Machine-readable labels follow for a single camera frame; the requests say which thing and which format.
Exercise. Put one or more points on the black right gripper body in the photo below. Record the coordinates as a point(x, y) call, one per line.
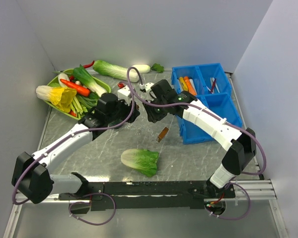
point(156, 113)

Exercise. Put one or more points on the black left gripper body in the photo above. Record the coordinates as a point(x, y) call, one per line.
point(121, 110)

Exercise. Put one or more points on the clear acrylic holder brown ends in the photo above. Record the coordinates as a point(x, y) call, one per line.
point(163, 134)

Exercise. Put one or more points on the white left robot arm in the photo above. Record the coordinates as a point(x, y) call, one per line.
point(32, 174)

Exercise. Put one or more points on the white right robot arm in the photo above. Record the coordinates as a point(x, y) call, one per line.
point(240, 146)

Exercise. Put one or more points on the white toothpaste tube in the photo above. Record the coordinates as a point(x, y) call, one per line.
point(193, 85)

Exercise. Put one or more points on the light green tray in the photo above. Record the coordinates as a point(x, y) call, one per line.
point(80, 104)

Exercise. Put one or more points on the white toothbrush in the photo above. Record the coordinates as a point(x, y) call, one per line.
point(216, 88)

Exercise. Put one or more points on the green radish leaf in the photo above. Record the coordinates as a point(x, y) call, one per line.
point(157, 68)

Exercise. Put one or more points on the orange carrot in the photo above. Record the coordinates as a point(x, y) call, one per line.
point(79, 89)

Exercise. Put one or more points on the white radish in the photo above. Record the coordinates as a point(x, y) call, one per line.
point(142, 68)

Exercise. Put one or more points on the green bok choy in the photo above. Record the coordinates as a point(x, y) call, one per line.
point(87, 80)

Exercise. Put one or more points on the long green napa cabbage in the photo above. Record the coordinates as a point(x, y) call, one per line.
point(107, 69)

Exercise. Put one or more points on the blue four-compartment bin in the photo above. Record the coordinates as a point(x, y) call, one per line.
point(220, 103)

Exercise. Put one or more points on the yellow napa cabbage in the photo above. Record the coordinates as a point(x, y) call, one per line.
point(60, 97)

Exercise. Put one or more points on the red chili pepper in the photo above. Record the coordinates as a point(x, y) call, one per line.
point(89, 65)

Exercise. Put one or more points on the green napa cabbage front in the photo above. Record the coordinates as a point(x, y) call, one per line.
point(144, 161)

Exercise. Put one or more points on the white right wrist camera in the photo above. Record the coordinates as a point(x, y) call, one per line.
point(146, 87)

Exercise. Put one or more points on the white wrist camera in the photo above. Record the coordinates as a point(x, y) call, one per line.
point(125, 94)
point(146, 87)

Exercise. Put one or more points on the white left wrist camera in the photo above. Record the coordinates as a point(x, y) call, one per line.
point(125, 94)

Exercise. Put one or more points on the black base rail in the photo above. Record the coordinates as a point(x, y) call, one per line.
point(150, 194)

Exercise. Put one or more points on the aluminium frame rail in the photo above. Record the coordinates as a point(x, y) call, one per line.
point(253, 213)

